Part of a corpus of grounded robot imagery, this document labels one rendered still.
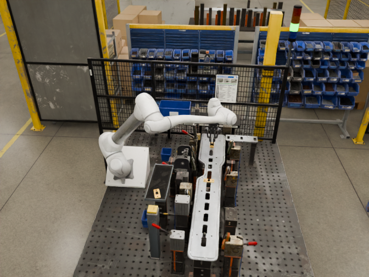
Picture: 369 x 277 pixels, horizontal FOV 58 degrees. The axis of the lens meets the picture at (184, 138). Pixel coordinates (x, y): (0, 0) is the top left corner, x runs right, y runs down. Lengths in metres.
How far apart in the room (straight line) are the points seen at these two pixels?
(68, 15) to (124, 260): 3.08
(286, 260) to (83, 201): 2.36
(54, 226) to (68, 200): 0.39
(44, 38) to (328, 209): 4.00
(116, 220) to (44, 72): 2.80
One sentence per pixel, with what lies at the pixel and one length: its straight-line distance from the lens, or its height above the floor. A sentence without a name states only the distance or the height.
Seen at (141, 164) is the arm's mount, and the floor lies 0.86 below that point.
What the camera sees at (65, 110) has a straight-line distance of 5.17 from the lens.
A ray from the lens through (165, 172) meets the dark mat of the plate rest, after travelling 2.42.
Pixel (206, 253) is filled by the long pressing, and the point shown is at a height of 1.00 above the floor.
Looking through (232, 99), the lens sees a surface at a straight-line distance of 3.34.
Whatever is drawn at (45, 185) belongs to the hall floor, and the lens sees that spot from 4.38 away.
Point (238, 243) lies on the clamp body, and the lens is 2.13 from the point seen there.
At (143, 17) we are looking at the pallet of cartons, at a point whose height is 1.00.
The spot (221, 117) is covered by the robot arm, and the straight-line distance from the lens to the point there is 2.59.
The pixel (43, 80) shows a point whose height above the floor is 0.80.
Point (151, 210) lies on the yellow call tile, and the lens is 2.15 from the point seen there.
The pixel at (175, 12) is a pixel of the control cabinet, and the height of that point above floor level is 0.59.
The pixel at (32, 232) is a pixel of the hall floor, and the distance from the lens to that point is 3.88.
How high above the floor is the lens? 2.70
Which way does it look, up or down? 34 degrees down
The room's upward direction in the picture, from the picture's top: straight up
